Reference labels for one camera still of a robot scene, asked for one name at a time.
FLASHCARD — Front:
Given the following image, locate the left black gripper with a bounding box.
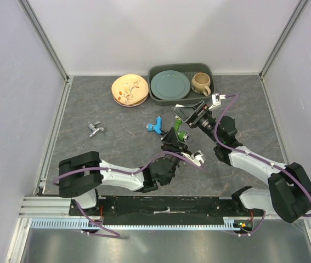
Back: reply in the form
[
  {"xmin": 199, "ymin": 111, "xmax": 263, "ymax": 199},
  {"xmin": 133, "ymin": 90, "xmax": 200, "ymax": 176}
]
[{"xmin": 162, "ymin": 128, "xmax": 193, "ymax": 173}]

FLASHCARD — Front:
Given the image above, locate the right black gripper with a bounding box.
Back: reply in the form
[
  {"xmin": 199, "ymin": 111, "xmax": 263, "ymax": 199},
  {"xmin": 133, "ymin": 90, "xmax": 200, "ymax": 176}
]
[{"xmin": 170, "ymin": 101, "xmax": 221, "ymax": 145}]

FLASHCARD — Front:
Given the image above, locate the green water faucet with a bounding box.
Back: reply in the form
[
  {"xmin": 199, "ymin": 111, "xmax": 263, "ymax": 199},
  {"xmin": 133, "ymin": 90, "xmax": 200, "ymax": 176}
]
[{"xmin": 173, "ymin": 116, "xmax": 189, "ymax": 142}]

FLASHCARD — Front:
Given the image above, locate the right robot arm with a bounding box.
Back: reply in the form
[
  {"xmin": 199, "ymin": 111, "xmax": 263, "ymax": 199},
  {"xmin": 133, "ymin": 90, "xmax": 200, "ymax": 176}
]
[{"xmin": 172, "ymin": 101, "xmax": 311, "ymax": 223}]

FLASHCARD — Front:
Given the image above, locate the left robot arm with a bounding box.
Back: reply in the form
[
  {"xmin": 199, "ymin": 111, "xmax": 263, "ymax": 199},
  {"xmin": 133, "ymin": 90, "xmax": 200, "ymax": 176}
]
[{"xmin": 54, "ymin": 128, "xmax": 191, "ymax": 215}]

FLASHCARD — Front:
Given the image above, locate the blue water faucet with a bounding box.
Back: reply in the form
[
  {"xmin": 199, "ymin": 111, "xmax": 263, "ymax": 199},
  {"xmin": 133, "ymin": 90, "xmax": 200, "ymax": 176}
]
[{"xmin": 146, "ymin": 116, "xmax": 168, "ymax": 135}]

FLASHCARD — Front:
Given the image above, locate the beige ceramic mug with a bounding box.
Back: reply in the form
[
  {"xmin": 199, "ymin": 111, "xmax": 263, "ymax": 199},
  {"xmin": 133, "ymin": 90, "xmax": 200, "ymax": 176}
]
[{"xmin": 191, "ymin": 72, "xmax": 212, "ymax": 96}]

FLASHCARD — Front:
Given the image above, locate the teal plate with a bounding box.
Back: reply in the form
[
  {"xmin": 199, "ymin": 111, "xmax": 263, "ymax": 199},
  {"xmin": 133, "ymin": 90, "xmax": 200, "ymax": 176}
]
[{"xmin": 150, "ymin": 70, "xmax": 190, "ymax": 101}]

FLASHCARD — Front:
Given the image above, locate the grey-green dish tub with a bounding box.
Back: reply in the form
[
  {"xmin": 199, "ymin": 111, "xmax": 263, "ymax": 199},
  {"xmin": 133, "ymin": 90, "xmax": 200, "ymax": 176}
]
[{"xmin": 148, "ymin": 62, "xmax": 215, "ymax": 106}]

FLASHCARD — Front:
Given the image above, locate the bird pattern yellow plate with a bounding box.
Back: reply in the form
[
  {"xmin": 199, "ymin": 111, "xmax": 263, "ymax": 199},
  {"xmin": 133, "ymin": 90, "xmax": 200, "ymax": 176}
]
[{"xmin": 111, "ymin": 74, "xmax": 149, "ymax": 104}]

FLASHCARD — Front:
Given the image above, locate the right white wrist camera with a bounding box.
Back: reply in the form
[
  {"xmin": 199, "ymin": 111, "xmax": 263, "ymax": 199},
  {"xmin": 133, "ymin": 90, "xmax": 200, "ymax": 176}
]
[{"xmin": 208, "ymin": 93, "xmax": 226, "ymax": 111}]

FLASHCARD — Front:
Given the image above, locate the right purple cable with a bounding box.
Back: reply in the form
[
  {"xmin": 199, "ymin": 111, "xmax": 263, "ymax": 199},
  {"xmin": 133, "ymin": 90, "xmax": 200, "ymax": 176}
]
[{"xmin": 212, "ymin": 94, "xmax": 311, "ymax": 237}]

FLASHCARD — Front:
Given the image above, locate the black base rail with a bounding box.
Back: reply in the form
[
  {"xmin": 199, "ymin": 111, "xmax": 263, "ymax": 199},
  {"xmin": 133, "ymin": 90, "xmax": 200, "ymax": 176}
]
[{"xmin": 69, "ymin": 195, "xmax": 265, "ymax": 227}]

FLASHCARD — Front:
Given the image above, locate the slotted cable duct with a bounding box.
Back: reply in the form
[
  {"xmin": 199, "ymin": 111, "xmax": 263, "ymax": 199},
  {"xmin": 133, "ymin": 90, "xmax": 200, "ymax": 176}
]
[{"xmin": 30, "ymin": 216, "xmax": 240, "ymax": 231}]

